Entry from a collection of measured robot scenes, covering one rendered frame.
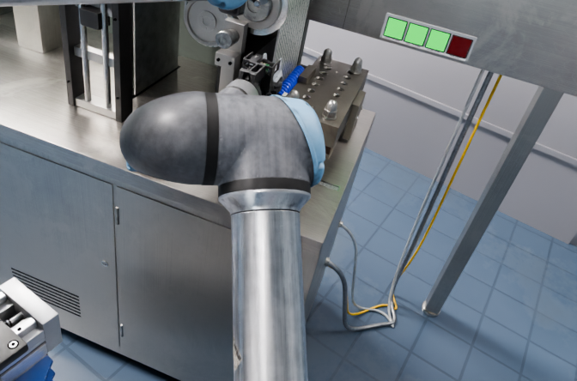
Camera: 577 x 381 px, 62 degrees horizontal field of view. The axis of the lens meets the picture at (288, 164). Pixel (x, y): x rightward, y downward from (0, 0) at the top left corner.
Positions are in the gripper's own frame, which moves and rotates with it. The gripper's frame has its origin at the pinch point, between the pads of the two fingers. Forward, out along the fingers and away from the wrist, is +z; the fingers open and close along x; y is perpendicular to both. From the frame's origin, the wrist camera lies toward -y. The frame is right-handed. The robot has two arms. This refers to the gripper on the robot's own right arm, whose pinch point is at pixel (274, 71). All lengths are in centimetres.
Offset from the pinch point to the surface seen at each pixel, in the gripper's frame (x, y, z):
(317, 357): -34, -109, 6
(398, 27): -24.8, 10.0, 29.4
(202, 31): 19.1, 5.6, -2.3
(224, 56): 9.7, 4.4, -9.4
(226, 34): 9.0, 10.3, -11.4
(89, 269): 36, -62, -29
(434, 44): -35.5, 8.4, 29.4
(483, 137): -83, -70, 149
